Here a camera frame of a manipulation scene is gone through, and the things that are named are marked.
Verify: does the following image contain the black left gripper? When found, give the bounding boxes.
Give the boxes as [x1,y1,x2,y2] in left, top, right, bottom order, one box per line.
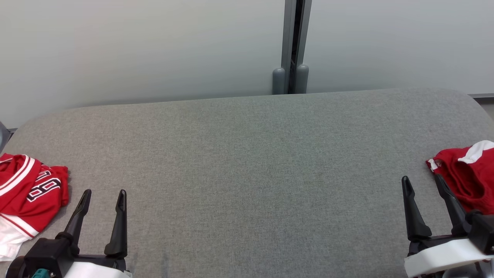
[56,189,128,271]

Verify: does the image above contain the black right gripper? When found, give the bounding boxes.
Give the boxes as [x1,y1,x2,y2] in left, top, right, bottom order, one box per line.
[401,174,474,256]

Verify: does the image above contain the red white basketball shorts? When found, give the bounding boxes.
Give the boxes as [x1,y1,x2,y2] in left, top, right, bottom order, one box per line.
[426,140,494,215]

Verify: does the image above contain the red white basketball jersey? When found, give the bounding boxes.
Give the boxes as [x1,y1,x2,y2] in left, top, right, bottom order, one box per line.
[0,153,70,262]

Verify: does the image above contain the white right camera bracket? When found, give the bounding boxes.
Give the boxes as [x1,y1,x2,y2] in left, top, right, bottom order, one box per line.
[404,237,494,278]

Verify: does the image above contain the white camera bracket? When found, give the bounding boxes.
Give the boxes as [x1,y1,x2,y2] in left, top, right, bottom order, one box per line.
[404,237,494,278]
[64,262,133,278]

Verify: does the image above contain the white left camera bracket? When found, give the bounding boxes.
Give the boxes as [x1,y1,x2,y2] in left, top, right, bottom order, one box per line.
[64,262,133,278]

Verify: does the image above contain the grey cylindrical post cap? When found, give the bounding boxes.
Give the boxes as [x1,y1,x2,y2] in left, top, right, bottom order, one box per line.
[272,68,286,95]
[295,64,309,94]

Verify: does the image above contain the grey metal partition post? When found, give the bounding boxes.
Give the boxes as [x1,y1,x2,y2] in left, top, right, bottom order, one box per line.
[281,0,312,95]

